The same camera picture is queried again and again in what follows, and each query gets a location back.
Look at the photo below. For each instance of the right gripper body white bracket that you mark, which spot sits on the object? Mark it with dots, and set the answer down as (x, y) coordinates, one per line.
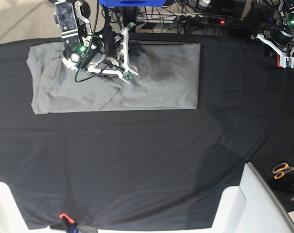
(111, 54)

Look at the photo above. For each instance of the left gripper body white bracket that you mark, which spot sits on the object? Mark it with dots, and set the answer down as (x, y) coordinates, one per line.
(278, 41)

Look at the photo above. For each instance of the grey T-shirt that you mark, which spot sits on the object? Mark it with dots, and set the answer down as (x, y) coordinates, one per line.
(168, 78)

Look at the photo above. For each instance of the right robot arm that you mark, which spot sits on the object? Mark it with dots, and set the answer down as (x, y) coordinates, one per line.
(77, 33)

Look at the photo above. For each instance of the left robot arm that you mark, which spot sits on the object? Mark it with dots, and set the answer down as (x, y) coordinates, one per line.
(283, 15)

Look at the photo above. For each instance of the red black clamp right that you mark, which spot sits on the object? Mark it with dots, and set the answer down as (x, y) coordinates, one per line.
(278, 61)

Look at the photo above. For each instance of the black stand pole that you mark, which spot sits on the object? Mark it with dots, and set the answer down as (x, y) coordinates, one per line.
(129, 14)

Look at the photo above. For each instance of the white power strip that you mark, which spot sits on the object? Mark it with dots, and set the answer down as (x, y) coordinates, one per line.
(159, 17)

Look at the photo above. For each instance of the blue box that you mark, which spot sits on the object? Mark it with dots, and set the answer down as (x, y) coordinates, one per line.
(132, 3)

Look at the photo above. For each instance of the black table cloth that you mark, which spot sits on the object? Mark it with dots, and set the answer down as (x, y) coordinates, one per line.
(148, 170)

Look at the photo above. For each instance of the red blue clamp bottom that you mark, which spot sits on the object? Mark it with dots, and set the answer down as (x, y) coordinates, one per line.
(70, 226)

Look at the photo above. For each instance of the orange handled scissors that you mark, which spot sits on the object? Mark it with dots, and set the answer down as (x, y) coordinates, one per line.
(281, 170)

